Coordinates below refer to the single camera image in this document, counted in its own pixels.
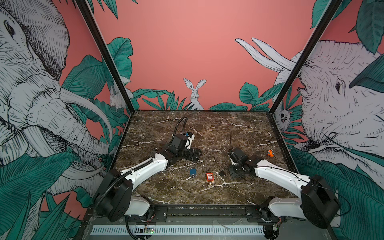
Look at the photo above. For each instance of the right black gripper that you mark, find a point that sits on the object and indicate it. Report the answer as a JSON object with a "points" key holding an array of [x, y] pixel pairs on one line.
{"points": [[231, 170]]}

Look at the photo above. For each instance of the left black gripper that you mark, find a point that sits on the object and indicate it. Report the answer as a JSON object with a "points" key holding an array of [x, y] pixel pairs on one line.
{"points": [[192, 157]]}

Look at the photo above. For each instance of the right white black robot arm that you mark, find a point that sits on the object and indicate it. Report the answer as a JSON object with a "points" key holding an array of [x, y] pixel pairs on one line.
{"points": [[314, 200]]}

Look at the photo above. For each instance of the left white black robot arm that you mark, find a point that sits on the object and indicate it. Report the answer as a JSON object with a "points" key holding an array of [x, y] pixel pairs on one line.
{"points": [[114, 198]]}

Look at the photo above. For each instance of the left blue padlock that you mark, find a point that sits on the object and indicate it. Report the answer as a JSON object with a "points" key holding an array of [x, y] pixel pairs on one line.
{"points": [[193, 173]]}

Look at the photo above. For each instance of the red safety padlock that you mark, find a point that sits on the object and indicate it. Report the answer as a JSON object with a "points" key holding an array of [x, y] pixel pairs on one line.
{"points": [[210, 177]]}

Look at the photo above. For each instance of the orange toy car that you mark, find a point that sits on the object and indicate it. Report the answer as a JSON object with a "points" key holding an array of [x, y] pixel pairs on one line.
{"points": [[271, 154]]}

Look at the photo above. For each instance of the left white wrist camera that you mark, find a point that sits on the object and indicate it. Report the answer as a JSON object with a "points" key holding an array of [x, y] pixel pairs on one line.
{"points": [[190, 136]]}

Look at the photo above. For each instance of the black mounting rail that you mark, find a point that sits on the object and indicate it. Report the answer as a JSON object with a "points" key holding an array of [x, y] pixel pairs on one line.
{"points": [[253, 213]]}

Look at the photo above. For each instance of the white slotted cable duct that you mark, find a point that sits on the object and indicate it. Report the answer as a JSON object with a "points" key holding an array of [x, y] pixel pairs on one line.
{"points": [[168, 230]]}

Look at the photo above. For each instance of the left black frame post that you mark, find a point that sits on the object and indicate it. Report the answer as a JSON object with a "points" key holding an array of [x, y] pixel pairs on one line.
{"points": [[103, 48]]}

